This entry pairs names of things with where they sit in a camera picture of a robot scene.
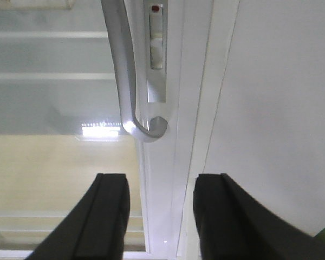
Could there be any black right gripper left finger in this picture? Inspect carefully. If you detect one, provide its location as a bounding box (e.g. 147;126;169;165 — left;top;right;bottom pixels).
27;173;130;259

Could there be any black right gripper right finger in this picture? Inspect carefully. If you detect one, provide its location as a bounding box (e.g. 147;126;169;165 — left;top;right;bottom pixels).
193;173;325;259

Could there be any white framed sliding glass door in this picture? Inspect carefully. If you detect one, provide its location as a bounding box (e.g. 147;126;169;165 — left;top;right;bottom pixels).
0;1;212;259

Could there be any white curved door handle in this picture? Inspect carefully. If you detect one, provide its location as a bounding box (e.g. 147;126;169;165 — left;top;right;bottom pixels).
101;1;168;142

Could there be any white door lock latch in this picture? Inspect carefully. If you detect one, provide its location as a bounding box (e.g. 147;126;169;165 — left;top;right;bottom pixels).
144;1;168;103

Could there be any light wooden base platform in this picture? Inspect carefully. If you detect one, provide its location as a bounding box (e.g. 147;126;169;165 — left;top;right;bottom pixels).
0;135;145;251

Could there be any white door frame post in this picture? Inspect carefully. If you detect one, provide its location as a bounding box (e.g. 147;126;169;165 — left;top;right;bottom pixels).
180;1;325;259

